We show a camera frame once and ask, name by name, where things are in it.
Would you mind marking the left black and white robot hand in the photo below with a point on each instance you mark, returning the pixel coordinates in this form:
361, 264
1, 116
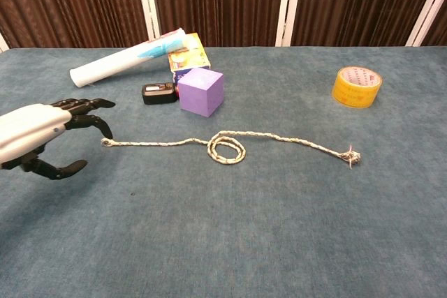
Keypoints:
31, 127

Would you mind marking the white toothpaste tube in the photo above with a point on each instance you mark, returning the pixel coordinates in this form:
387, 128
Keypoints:
104, 67

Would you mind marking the small black device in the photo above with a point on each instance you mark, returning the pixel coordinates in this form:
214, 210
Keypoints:
157, 98

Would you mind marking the small red object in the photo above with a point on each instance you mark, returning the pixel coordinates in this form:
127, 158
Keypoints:
177, 93

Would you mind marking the purple foam cube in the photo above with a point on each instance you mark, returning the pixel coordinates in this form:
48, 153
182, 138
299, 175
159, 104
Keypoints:
195, 97

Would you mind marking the colourful yellow cardboard box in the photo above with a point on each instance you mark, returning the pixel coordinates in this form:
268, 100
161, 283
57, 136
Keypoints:
188, 58

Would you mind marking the teal felt table mat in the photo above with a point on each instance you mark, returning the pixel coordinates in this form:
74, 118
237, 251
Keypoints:
223, 224

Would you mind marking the yellow packing tape roll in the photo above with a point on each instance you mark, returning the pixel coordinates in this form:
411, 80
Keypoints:
352, 98

